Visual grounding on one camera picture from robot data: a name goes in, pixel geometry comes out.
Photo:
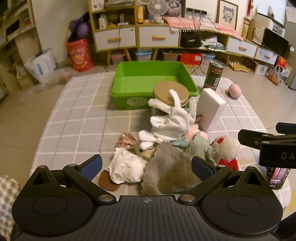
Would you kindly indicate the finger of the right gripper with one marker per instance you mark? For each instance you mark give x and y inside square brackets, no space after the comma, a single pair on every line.
[286,128]
[254,139]

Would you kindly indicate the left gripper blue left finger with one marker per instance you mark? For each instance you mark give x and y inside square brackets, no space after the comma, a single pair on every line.
[81,177]

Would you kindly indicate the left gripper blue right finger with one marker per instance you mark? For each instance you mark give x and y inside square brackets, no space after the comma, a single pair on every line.
[211,178]

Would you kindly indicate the white red plush toy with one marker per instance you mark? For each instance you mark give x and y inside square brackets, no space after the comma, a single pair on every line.
[224,151]

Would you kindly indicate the bunny doll teal dress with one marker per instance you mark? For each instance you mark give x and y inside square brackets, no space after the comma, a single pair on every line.
[129,142]

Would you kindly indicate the grey plush hedgehog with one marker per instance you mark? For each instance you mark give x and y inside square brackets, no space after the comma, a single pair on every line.
[168,171]

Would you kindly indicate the white small pillow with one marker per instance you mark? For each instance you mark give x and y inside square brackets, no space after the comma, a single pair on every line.
[126,167]

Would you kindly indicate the white sponge block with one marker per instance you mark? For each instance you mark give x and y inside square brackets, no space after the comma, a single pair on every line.
[209,108]

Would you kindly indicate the white rabbit hand puppet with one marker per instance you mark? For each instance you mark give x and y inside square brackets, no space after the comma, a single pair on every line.
[166,128]

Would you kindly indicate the brown round coaster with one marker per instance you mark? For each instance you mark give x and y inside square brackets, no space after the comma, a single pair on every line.
[105,182]

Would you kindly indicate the pink knitted ball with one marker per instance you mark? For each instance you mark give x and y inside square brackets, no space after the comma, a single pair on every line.
[234,91]

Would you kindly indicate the dark cylindrical snack can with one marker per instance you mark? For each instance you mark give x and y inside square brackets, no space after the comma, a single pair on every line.
[214,73]

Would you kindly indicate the black microwave oven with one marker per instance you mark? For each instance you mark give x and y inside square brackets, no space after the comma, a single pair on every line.
[271,40]

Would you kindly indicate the gold lid glass jar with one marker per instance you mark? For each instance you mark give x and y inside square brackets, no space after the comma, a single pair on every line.
[161,92]

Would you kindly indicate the green plastic bin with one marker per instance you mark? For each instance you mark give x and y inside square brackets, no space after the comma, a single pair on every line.
[134,81]

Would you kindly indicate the white paper bag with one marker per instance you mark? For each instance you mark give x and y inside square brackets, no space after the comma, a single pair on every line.
[42,65]

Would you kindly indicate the black bag in cabinet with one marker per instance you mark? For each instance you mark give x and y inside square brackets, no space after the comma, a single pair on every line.
[190,40]

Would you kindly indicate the red printed bag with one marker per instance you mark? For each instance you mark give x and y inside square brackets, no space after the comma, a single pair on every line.
[80,55]

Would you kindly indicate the framed cartoon girl picture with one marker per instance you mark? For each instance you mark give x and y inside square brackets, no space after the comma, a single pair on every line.
[227,14]

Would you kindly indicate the pink cloth runner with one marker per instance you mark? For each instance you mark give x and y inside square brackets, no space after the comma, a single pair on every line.
[196,24]

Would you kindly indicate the purple plush toy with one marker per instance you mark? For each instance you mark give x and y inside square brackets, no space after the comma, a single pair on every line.
[79,28]

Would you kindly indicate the wooden white drawer cabinet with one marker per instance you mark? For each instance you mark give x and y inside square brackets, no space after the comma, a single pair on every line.
[159,36]

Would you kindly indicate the framed cat picture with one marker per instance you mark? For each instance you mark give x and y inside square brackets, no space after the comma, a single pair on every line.
[175,8]

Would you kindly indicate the white desk fan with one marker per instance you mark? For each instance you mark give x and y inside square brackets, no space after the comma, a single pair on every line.
[157,8]

